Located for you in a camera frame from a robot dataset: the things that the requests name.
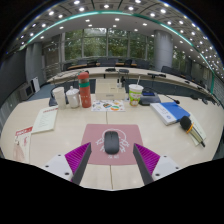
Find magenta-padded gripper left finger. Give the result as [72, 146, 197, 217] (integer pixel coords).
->
[42, 142, 93, 186]

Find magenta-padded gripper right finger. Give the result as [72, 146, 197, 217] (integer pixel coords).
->
[132, 143, 183, 187]

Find black computer mouse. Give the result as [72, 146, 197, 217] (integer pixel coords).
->
[103, 130, 121, 155]

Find pink printed mouse pad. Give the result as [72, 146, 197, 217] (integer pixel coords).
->
[80, 123, 144, 166]

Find red and white magazine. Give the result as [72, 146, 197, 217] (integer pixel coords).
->
[12, 125, 34, 164]

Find white printed paper booklet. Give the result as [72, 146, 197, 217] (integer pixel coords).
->
[31, 105, 59, 135]

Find black handheld microphone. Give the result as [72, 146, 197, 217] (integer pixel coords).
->
[179, 115, 206, 148]

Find blue and white book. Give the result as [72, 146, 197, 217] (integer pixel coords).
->
[149, 101, 192, 126]

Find white paper sheet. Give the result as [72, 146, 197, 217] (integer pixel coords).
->
[188, 113, 208, 147]

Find colourful sticker sheet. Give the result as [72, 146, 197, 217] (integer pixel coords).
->
[90, 99, 126, 113]

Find green and white paper cup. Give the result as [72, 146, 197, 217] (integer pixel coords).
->
[128, 75, 144, 108]

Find red bottle with green band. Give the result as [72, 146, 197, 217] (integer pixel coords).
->
[77, 71, 92, 109]

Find grey box-shaped appliance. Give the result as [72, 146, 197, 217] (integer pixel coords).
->
[18, 83, 34, 101]

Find white standing appliance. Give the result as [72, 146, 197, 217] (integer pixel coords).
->
[31, 77, 41, 93]

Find white cardboard box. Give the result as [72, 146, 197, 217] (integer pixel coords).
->
[94, 78, 127, 101]

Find long curved conference desk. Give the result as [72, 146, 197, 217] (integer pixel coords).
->
[46, 66, 216, 103]

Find row of dark office chairs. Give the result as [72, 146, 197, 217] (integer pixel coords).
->
[62, 58, 216, 93]

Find recessed ceiling lights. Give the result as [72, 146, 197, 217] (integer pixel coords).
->
[13, 0, 223, 81]

